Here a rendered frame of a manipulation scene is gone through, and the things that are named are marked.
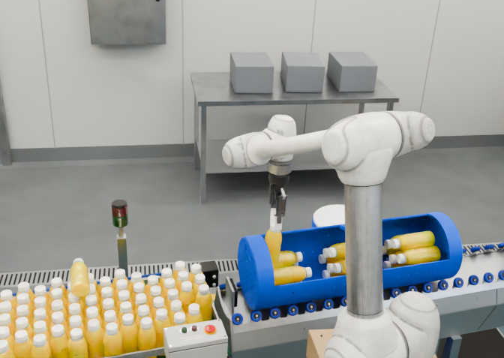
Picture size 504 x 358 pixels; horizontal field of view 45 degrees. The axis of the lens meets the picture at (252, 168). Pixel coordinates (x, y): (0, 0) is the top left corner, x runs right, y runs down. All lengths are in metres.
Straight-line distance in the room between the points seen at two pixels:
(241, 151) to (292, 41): 3.62
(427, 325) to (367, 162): 0.56
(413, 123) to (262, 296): 0.96
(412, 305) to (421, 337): 0.09
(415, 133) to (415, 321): 0.55
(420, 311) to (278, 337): 0.78
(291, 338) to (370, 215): 0.99
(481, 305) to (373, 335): 1.21
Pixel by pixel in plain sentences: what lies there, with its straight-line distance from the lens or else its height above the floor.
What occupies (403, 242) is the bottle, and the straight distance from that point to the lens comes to 2.61.
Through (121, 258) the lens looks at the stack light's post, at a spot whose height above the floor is 1.00.
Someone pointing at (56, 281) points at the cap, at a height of 1.08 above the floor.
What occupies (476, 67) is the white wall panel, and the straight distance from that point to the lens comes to 6.32.
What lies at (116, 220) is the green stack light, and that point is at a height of 1.19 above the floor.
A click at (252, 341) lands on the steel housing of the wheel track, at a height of 0.87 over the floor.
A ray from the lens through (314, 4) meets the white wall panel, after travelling 5.54.
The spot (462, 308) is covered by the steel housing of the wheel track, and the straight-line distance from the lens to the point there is 2.84.
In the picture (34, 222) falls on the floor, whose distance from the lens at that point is 4.97.
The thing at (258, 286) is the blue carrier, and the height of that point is 1.13.
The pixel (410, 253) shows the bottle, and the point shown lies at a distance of 2.61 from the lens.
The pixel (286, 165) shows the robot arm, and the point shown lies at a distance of 2.17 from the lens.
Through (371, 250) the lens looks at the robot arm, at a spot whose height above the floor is 1.61.
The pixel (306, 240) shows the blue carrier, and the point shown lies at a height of 1.11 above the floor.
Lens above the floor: 2.52
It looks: 27 degrees down
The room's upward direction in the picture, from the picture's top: 3 degrees clockwise
